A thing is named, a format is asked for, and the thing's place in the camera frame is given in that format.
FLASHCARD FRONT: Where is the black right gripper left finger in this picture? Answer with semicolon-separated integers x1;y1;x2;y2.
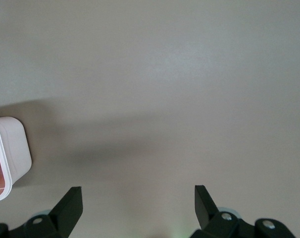
0;186;83;238

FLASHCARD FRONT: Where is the pink plastic box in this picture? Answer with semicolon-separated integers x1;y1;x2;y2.
0;116;33;203

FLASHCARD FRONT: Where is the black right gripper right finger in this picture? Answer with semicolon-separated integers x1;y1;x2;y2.
191;184;297;238

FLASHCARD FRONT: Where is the brown table mat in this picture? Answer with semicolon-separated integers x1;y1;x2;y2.
0;0;300;238

